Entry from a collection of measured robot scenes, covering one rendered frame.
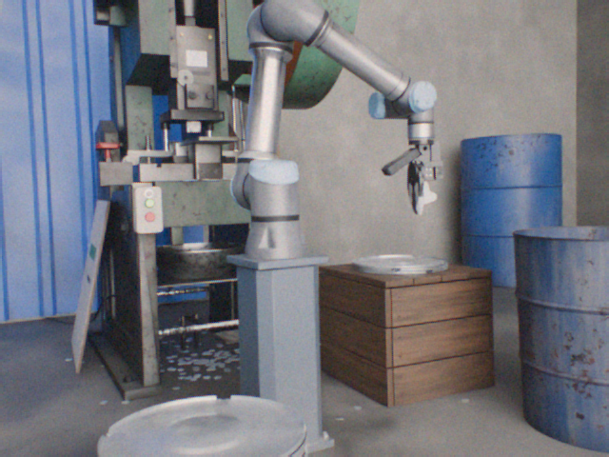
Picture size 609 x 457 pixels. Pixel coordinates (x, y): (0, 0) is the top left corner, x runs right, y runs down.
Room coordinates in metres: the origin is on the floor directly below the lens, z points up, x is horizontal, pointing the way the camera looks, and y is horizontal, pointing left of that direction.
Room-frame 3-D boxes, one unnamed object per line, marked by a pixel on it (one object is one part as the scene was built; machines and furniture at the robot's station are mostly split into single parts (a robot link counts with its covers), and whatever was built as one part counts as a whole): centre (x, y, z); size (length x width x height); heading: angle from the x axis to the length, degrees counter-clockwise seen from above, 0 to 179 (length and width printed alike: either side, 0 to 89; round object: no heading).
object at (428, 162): (1.77, -0.36, 0.68); 0.09 x 0.08 x 0.12; 101
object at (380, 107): (1.71, -0.27, 0.83); 0.11 x 0.11 x 0.08; 22
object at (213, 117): (2.21, 0.38, 0.86); 0.20 x 0.16 x 0.05; 116
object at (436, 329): (1.92, -0.32, 0.18); 0.40 x 0.38 x 0.35; 26
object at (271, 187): (1.47, 0.06, 0.62); 0.13 x 0.12 x 0.14; 22
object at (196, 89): (2.17, 0.36, 1.04); 0.17 x 0.15 x 0.30; 26
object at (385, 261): (1.92, -0.31, 0.37); 0.29 x 0.29 x 0.01
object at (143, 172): (2.21, 0.37, 0.67); 0.45 x 0.30 x 0.06; 116
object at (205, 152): (2.05, 0.30, 0.72); 0.25 x 0.14 x 0.14; 26
